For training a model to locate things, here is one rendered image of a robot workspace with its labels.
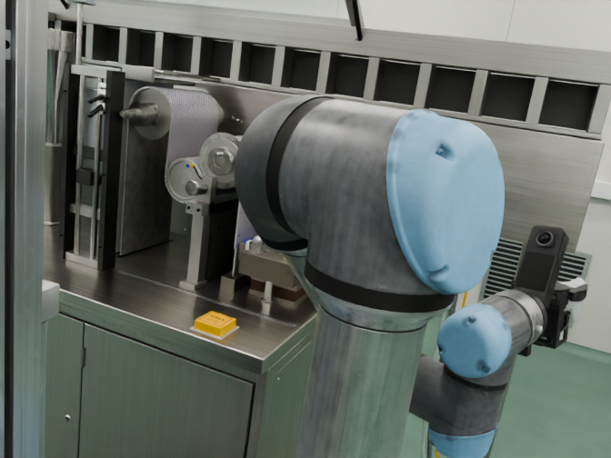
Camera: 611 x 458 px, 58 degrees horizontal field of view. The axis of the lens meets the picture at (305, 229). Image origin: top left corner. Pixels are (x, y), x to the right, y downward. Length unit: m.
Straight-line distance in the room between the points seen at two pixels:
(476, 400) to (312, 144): 0.40
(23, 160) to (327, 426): 0.29
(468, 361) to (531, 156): 1.01
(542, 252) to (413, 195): 0.49
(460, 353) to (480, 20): 3.46
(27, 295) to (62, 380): 1.20
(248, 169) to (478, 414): 0.42
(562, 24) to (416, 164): 3.64
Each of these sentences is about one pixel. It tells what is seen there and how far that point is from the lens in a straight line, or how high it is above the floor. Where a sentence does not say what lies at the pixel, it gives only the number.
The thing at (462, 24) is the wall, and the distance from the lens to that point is 4.02.
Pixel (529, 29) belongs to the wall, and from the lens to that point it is 3.97.
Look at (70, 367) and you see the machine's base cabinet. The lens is 1.62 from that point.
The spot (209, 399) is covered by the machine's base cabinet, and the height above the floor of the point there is 0.74.
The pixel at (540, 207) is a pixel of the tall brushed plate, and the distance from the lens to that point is 1.61.
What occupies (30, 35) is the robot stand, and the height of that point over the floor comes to 1.48.
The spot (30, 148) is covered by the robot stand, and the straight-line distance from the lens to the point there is 0.44.
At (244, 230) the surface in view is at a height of 1.07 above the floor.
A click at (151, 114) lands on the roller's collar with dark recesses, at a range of 1.58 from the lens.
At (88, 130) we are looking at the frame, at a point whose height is 1.27.
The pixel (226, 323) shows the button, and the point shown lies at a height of 0.92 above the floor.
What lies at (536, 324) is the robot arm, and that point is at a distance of 0.76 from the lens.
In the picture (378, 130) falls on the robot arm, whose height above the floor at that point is 1.45.
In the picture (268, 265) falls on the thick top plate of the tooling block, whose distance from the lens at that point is 1.43.
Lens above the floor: 1.47
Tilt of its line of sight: 14 degrees down
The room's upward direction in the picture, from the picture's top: 8 degrees clockwise
